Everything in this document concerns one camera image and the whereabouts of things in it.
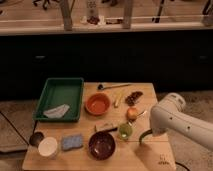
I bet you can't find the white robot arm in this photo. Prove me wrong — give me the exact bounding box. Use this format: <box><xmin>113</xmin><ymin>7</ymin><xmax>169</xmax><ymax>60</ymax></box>
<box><xmin>150</xmin><ymin>93</ymin><xmax>213</xmax><ymax>151</ymax></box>

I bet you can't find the orange red bowl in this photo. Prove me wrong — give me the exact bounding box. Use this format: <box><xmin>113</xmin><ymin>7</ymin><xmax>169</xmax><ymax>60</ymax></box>
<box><xmin>85</xmin><ymin>93</ymin><xmax>111</xmax><ymax>116</ymax></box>

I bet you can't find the dark purple bowl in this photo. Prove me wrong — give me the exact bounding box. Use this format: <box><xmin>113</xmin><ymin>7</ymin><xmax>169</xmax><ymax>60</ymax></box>
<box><xmin>88</xmin><ymin>132</ymin><xmax>116</xmax><ymax>160</ymax></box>

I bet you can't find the yellow banana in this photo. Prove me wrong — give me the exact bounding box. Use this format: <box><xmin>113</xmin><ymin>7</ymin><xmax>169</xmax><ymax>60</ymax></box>
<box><xmin>114</xmin><ymin>91</ymin><xmax>124</xmax><ymax>108</ymax></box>

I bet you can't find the dark red grapes bunch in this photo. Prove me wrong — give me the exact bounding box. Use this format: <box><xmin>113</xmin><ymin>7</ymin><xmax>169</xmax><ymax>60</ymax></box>
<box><xmin>125</xmin><ymin>91</ymin><xmax>143</xmax><ymax>106</ymax></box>

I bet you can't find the metal spoon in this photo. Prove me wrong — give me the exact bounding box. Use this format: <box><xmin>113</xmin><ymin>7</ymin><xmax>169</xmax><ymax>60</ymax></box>
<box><xmin>136</xmin><ymin>110</ymin><xmax>147</xmax><ymax>120</ymax></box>

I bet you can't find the green plastic tray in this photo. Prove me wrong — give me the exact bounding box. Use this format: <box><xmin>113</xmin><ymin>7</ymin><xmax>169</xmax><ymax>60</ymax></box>
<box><xmin>33</xmin><ymin>78</ymin><xmax>84</xmax><ymax>122</ymax></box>

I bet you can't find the small green cup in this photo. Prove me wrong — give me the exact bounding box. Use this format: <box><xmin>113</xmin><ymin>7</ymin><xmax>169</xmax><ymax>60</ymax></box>
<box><xmin>118</xmin><ymin>123</ymin><xmax>133</xmax><ymax>140</ymax></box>

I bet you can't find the grey cloth in tray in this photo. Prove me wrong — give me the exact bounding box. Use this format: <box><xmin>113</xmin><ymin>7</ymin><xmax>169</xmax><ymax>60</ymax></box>
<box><xmin>43</xmin><ymin>104</ymin><xmax>70</xmax><ymax>118</ymax></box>

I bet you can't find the blue sponge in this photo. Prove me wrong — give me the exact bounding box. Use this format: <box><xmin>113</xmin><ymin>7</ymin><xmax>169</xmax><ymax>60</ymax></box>
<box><xmin>61</xmin><ymin>134</ymin><xmax>83</xmax><ymax>151</ymax></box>

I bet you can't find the white cup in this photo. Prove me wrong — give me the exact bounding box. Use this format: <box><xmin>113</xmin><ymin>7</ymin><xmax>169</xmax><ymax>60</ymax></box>
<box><xmin>38</xmin><ymin>137</ymin><xmax>58</xmax><ymax>158</ymax></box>

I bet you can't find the dark metal cup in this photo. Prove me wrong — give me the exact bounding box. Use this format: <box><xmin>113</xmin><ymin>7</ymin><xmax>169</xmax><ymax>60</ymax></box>
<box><xmin>29</xmin><ymin>132</ymin><xmax>44</xmax><ymax>147</ymax></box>

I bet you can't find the black cable on floor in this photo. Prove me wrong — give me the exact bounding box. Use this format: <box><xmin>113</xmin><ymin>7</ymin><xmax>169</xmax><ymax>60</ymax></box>
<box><xmin>175</xmin><ymin>161</ymin><xmax>191</xmax><ymax>171</ymax></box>

